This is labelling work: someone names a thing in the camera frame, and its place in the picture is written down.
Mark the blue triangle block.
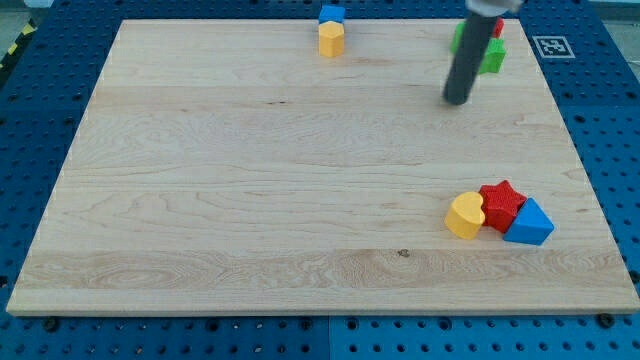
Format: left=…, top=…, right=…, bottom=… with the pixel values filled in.
left=503, top=198, right=555, bottom=246

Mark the wooden board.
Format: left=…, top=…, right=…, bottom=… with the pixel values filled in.
left=7, top=19, right=639, bottom=316

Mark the yellow hexagon block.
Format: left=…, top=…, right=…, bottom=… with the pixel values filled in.
left=318, top=21, right=345, bottom=58

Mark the red star block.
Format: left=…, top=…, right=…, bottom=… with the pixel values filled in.
left=479, top=180, right=527, bottom=233

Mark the green block behind rod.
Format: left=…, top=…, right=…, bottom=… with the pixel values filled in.
left=450, top=21, right=466, bottom=54

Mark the white rod mount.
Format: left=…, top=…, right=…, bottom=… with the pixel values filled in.
left=465, top=0, right=523, bottom=17

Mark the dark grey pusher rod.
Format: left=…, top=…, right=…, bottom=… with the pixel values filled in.
left=443, top=12, right=498, bottom=106

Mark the blue cube block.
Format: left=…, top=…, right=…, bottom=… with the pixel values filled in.
left=318, top=5, right=346, bottom=24

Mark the white fiducial marker tag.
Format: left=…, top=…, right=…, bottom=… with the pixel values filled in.
left=533, top=35, right=575, bottom=59

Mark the green star block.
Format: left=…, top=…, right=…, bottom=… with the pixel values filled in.
left=478, top=38, right=507, bottom=74

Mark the yellow heart block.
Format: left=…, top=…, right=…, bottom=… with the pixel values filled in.
left=444, top=192, right=485, bottom=240

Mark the red block at top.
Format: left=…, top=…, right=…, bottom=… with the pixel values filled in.
left=492, top=17, right=504, bottom=39

